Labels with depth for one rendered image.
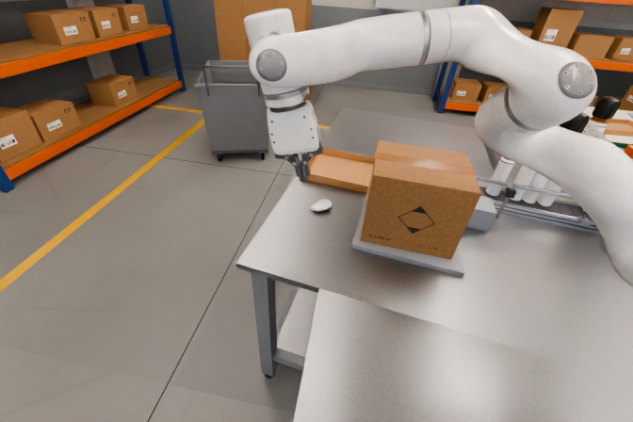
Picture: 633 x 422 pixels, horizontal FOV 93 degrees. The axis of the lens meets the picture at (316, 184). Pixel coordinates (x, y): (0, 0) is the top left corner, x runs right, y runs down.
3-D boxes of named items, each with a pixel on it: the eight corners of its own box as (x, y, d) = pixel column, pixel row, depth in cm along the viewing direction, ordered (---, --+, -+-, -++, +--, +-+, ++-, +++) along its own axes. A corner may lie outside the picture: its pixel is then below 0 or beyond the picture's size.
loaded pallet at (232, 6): (311, 93, 488) (316, -9, 408) (306, 112, 420) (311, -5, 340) (238, 88, 491) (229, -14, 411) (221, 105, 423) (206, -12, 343)
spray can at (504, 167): (496, 191, 127) (518, 148, 115) (499, 198, 123) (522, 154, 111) (483, 188, 128) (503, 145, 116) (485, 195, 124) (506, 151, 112)
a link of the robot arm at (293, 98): (310, 79, 61) (313, 94, 62) (268, 86, 63) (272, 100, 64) (303, 90, 54) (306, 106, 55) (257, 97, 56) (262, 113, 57)
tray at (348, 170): (375, 165, 149) (377, 157, 147) (366, 194, 128) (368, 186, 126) (317, 153, 155) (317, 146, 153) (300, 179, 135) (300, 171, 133)
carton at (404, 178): (443, 214, 117) (467, 153, 102) (451, 260, 98) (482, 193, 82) (365, 200, 122) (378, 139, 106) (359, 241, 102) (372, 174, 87)
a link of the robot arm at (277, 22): (305, 89, 54) (304, 79, 62) (288, 6, 47) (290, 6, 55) (259, 99, 54) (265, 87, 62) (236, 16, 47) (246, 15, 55)
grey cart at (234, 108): (217, 130, 358) (204, 42, 303) (270, 129, 368) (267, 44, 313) (207, 170, 286) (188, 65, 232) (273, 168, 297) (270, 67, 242)
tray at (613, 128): (626, 123, 225) (629, 120, 223) (654, 137, 205) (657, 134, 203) (580, 121, 226) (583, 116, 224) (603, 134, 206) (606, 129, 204)
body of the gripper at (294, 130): (314, 89, 62) (323, 140, 67) (267, 97, 64) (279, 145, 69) (308, 101, 55) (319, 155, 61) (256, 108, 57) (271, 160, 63)
